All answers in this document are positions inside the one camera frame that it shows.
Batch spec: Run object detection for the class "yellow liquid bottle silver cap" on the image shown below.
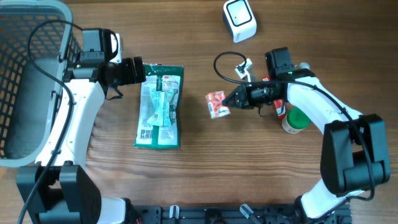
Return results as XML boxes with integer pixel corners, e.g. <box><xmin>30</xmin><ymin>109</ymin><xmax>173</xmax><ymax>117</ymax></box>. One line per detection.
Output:
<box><xmin>297</xmin><ymin>62</ymin><xmax>310</xmax><ymax>70</ymax></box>

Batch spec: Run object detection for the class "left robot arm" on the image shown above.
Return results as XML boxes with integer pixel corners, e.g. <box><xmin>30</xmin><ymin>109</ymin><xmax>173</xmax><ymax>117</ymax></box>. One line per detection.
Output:
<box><xmin>16</xmin><ymin>57</ymin><xmax>145</xmax><ymax>223</ymax></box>

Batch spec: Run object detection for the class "light green wipes sachet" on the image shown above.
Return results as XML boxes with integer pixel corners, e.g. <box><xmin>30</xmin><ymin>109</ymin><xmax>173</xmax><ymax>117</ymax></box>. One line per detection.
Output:
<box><xmin>147</xmin><ymin>90</ymin><xmax>175</xmax><ymax>126</ymax></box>

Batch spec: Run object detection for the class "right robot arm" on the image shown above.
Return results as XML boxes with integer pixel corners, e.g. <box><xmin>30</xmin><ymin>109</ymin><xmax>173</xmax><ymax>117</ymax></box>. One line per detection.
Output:
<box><xmin>222</xmin><ymin>68</ymin><xmax>391</xmax><ymax>223</ymax></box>

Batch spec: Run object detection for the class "small red patterned box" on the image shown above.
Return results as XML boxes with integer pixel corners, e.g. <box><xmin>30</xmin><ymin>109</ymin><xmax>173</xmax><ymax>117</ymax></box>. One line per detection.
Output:
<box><xmin>205</xmin><ymin>91</ymin><xmax>231</xmax><ymax>119</ymax></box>

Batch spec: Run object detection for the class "green 3M gloves package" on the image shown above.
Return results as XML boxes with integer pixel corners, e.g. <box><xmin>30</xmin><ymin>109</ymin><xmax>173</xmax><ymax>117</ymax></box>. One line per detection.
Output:
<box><xmin>134</xmin><ymin>64</ymin><xmax>183</xmax><ymax>149</ymax></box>

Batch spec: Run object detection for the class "green lid white jar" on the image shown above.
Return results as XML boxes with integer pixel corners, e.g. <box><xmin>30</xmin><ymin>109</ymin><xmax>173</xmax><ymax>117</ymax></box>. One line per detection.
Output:
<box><xmin>282</xmin><ymin>107</ymin><xmax>311</xmax><ymax>134</ymax></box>

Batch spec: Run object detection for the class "white barcode scanner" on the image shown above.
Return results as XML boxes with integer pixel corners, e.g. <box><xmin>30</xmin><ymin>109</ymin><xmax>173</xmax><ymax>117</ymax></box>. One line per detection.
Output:
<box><xmin>223</xmin><ymin>0</ymin><xmax>257</xmax><ymax>43</ymax></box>

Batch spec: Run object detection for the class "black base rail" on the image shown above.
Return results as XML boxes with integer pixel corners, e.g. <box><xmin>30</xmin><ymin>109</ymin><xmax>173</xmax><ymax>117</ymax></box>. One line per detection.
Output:
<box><xmin>129</xmin><ymin>204</ymin><xmax>353</xmax><ymax>224</ymax></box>

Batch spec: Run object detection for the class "dark grey mesh basket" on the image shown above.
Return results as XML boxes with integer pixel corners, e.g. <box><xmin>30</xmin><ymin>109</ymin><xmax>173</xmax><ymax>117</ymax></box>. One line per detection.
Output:
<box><xmin>1</xmin><ymin>1</ymin><xmax>81</xmax><ymax>167</ymax></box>

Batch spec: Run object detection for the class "red snack stick packet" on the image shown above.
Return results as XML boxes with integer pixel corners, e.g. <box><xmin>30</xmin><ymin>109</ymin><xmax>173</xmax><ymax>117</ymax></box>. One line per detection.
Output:
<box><xmin>261</xmin><ymin>75</ymin><xmax>287</xmax><ymax>120</ymax></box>

